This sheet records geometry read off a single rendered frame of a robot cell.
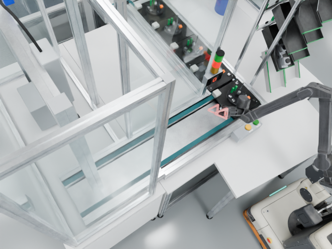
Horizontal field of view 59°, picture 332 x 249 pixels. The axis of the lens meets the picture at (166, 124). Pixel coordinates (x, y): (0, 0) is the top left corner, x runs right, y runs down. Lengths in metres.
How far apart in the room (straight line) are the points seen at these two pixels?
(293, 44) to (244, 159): 0.76
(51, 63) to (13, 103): 1.06
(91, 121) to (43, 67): 0.53
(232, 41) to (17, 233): 2.36
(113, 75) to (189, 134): 0.72
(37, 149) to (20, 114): 1.46
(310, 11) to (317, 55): 2.29
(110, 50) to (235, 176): 1.31
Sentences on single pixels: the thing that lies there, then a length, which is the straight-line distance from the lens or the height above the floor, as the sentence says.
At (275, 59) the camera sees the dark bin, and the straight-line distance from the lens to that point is 2.02.
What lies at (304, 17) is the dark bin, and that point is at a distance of 1.84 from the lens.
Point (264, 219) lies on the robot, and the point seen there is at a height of 0.28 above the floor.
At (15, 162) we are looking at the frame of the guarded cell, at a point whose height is 1.99.
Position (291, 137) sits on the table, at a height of 0.86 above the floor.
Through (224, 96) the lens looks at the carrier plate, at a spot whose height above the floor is 0.97.
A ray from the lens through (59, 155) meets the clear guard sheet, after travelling 0.77.
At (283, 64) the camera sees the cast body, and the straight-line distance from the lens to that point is 1.98.
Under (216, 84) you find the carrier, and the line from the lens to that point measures 2.08.
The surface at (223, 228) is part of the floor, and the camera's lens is 2.72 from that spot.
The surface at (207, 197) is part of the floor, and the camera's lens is 2.74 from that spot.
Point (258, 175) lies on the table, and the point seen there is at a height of 0.86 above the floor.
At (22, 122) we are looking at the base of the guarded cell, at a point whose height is 0.86.
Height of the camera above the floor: 2.59
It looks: 61 degrees down
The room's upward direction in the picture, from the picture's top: 10 degrees clockwise
